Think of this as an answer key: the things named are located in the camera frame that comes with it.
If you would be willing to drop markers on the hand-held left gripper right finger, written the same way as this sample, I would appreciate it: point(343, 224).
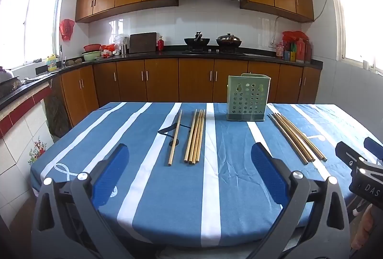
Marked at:
point(269, 172)

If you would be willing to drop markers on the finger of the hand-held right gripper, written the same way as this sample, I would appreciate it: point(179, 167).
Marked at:
point(345, 150)
point(374, 146)

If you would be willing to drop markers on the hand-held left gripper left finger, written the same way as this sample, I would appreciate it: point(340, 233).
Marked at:
point(110, 175)

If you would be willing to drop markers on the green perforated utensil holder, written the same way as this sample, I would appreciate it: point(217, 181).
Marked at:
point(247, 97)

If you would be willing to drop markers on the person's right hand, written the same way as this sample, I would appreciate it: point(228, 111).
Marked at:
point(364, 227)

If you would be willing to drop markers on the blue striped tablecloth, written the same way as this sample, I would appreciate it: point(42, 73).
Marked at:
point(167, 205)

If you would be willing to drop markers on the dark mesh bag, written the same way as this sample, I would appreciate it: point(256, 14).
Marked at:
point(58, 118)

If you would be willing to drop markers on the dark red sauce bottle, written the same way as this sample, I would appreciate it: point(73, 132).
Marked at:
point(308, 52)

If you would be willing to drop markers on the wooden base cabinets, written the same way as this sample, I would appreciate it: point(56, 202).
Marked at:
point(161, 79)

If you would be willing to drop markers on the red condiment can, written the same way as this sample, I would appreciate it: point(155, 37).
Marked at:
point(279, 51)

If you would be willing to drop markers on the green basin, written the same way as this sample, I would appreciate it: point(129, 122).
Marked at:
point(91, 55)

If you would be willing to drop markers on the crumpled red plastic bag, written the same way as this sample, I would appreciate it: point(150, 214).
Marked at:
point(294, 36)

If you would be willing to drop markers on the red and white packets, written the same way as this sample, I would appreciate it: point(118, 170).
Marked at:
point(108, 50)

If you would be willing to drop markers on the yellow dish soap bottle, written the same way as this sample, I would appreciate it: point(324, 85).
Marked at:
point(52, 64)

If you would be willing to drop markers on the small bright window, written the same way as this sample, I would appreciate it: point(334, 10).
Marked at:
point(362, 19)

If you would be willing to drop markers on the red basin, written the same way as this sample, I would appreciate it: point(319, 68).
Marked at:
point(92, 47)

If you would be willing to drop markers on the kitchen faucet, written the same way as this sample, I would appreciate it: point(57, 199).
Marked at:
point(61, 55)

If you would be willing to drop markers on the black gas stove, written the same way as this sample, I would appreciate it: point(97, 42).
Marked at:
point(214, 52)

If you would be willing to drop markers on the black kitchen countertop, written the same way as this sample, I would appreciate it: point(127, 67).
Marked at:
point(167, 54)

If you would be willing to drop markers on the dark pan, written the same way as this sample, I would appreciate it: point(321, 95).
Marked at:
point(9, 85)

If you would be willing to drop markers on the white plastic bag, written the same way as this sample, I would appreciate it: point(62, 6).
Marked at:
point(121, 39)

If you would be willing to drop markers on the dark wooden cutting board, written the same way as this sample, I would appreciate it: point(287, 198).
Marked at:
point(143, 42)

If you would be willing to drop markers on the dark pot with lid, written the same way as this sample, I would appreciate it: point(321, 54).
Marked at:
point(229, 41)

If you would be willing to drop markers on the black wok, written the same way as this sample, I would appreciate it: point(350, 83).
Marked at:
point(197, 41)

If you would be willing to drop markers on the hanging red plastic bag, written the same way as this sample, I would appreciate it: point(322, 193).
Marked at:
point(67, 29)

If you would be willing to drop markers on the large sliding window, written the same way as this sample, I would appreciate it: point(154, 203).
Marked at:
point(30, 22)

